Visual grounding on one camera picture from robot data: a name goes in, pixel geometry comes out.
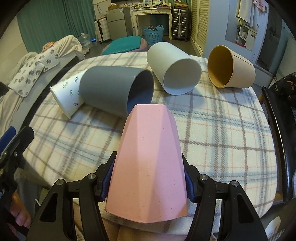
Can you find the black chair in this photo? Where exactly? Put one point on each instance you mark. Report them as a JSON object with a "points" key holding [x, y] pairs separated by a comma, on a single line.
{"points": [[282, 122]]}

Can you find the person's legs pink trousers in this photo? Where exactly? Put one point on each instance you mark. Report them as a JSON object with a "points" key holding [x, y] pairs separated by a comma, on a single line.
{"points": [[117, 232]]}

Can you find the bed with beige bedding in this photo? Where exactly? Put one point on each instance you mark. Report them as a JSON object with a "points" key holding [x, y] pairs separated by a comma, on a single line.
{"points": [[15, 108]]}

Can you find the water jug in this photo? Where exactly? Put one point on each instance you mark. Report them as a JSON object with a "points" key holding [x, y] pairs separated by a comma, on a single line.
{"points": [[85, 40]]}

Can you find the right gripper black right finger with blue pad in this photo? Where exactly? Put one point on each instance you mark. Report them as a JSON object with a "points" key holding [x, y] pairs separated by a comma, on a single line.
{"points": [[238, 219]]}

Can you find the white patterned paper cup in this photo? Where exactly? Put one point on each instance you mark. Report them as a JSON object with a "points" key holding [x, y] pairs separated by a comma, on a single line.
{"points": [[67, 94]]}

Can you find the wall mirror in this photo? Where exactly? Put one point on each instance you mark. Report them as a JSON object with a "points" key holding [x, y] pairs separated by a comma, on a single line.
{"points": [[244, 21]]}

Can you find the blue laundry basket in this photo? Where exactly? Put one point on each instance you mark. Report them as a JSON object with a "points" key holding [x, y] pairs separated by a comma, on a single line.
{"points": [[153, 35]]}

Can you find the black silver suitcase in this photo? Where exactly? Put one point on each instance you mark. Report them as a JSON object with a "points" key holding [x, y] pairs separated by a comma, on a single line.
{"points": [[180, 25]]}

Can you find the floral black garment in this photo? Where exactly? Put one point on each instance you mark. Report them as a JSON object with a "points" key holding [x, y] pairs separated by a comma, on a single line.
{"points": [[286, 87]]}

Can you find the silver mini fridge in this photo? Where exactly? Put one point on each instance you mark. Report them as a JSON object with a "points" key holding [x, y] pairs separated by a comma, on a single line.
{"points": [[119, 22]]}

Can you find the pink faceted cup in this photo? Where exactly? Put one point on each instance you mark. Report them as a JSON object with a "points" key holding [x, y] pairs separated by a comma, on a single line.
{"points": [[148, 179]]}

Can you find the white suitcase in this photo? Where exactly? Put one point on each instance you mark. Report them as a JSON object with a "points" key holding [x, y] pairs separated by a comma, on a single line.
{"points": [[102, 31]]}

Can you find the tan cup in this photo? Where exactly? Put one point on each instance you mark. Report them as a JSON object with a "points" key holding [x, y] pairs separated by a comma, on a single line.
{"points": [[227, 68]]}

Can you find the teal floor cushion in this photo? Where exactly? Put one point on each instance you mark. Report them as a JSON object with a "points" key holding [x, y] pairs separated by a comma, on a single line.
{"points": [[122, 45]]}

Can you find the grey cup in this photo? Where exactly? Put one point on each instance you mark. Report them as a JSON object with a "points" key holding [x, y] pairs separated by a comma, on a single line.
{"points": [[116, 89]]}

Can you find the person's left hand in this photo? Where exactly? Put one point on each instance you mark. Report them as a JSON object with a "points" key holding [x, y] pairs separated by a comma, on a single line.
{"points": [[19, 212]]}

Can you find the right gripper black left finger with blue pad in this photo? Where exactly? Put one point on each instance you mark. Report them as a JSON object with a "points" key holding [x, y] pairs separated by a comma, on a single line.
{"points": [[55, 217]]}

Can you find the green curtain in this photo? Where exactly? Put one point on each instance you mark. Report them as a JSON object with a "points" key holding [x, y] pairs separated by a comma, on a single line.
{"points": [[41, 22]]}

